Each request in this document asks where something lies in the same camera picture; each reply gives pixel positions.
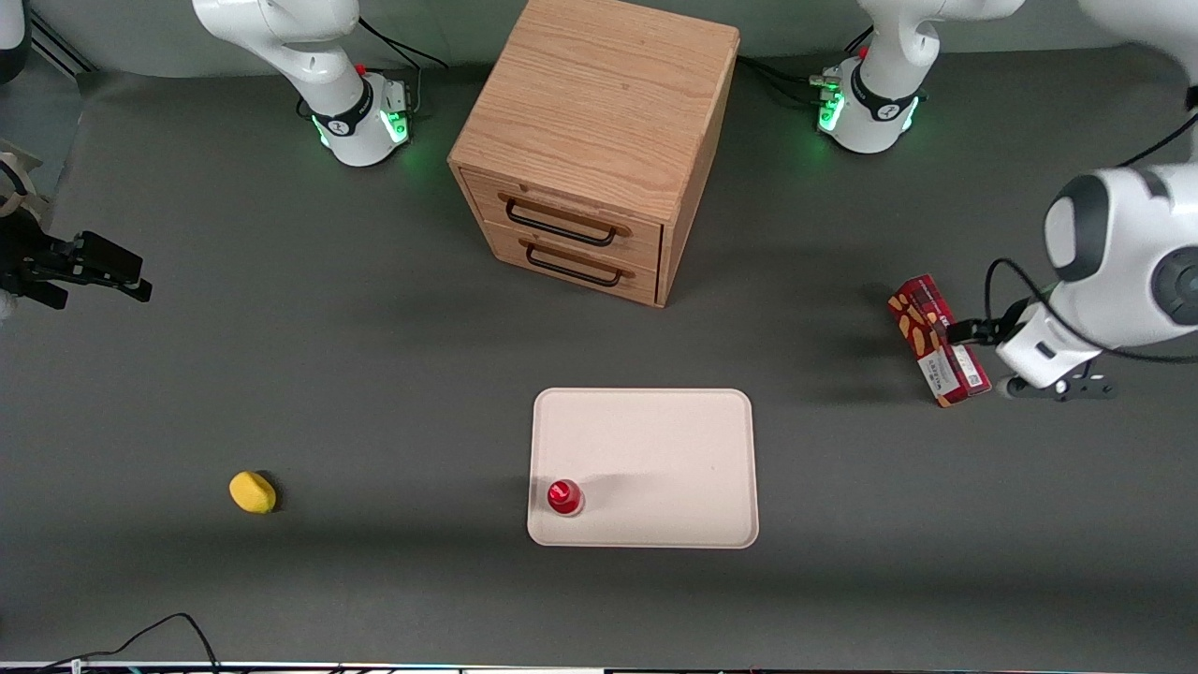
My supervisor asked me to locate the black metal drawer handle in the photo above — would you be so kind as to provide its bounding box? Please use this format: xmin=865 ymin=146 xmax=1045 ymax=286
xmin=518 ymin=238 xmax=635 ymax=288
xmin=497 ymin=191 xmax=632 ymax=249

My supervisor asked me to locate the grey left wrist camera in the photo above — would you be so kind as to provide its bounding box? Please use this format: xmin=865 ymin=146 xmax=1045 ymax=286
xmin=996 ymin=372 xmax=1119 ymax=403

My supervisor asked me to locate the black right arm base cable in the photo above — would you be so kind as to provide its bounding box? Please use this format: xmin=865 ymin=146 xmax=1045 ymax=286
xmin=358 ymin=16 xmax=450 ymax=71

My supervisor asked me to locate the black left arm base cable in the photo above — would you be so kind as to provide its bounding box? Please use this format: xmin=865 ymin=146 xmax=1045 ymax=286
xmin=738 ymin=54 xmax=843 ymax=106

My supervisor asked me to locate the yellow lemon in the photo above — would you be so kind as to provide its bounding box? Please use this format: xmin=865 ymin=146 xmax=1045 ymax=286
xmin=228 ymin=470 xmax=279 ymax=515

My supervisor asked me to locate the beige tape bundle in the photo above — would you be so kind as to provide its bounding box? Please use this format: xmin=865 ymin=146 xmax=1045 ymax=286
xmin=0 ymin=140 xmax=44 ymax=222

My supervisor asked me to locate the wooden drawer cabinet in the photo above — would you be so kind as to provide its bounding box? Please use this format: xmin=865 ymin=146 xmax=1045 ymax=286
xmin=447 ymin=0 xmax=742 ymax=309

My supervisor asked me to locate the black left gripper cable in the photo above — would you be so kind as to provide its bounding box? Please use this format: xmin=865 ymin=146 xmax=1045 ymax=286
xmin=983 ymin=110 xmax=1198 ymax=366

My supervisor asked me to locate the black table edge cable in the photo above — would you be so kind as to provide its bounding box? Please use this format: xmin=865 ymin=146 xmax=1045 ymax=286
xmin=36 ymin=612 xmax=223 ymax=674

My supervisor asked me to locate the wooden drawer front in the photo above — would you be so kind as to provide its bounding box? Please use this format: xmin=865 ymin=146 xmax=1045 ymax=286
xmin=484 ymin=220 xmax=661 ymax=307
xmin=459 ymin=168 xmax=665 ymax=273

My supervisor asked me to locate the red tartan cookie box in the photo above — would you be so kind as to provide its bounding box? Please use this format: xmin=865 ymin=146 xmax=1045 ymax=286
xmin=887 ymin=273 xmax=993 ymax=409

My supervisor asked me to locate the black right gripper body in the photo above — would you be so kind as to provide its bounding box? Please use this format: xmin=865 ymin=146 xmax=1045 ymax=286
xmin=0 ymin=215 xmax=87 ymax=311

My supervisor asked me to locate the black arm base cable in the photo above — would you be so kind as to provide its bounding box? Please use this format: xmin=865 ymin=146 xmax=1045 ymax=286
xmin=738 ymin=54 xmax=843 ymax=106
xmin=358 ymin=16 xmax=450 ymax=71

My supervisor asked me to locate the beige plastic tray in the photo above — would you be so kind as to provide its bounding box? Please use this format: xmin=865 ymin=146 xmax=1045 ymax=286
xmin=526 ymin=387 xmax=760 ymax=550

